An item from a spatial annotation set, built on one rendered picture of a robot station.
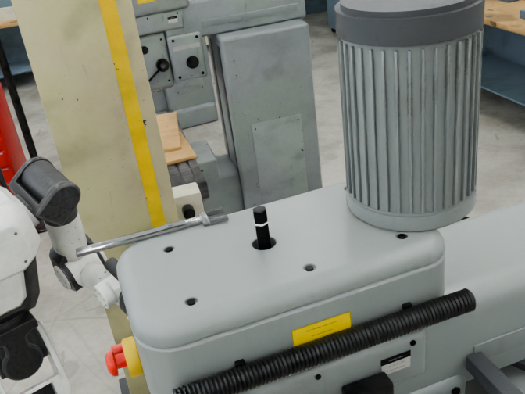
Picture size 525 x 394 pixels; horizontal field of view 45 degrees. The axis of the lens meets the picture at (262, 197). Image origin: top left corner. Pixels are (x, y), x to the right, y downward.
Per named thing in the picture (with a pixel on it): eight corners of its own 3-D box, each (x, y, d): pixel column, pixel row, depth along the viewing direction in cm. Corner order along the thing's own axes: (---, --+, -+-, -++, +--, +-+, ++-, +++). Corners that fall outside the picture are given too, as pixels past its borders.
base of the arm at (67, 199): (20, 206, 167) (-2, 180, 158) (59, 174, 171) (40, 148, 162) (51, 237, 159) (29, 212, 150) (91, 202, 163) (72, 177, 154)
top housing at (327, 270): (159, 431, 86) (134, 342, 79) (130, 320, 109) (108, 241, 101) (455, 324, 98) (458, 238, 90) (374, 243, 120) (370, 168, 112)
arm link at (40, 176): (30, 209, 167) (16, 170, 158) (60, 191, 172) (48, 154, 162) (54, 232, 161) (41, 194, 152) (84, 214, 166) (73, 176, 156)
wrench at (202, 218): (77, 261, 97) (76, 256, 97) (76, 248, 100) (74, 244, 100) (228, 220, 102) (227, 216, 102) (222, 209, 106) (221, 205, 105)
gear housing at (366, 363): (233, 451, 94) (223, 403, 89) (194, 349, 115) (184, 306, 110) (430, 377, 102) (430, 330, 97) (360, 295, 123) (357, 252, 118)
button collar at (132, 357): (133, 386, 94) (124, 356, 92) (127, 360, 100) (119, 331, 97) (146, 381, 95) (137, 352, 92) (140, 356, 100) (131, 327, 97)
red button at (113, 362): (111, 384, 94) (105, 363, 92) (108, 367, 97) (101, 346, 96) (133, 376, 95) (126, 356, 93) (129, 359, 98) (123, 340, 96)
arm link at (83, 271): (94, 303, 163) (71, 295, 179) (127, 281, 169) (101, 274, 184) (74, 269, 161) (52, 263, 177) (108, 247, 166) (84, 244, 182)
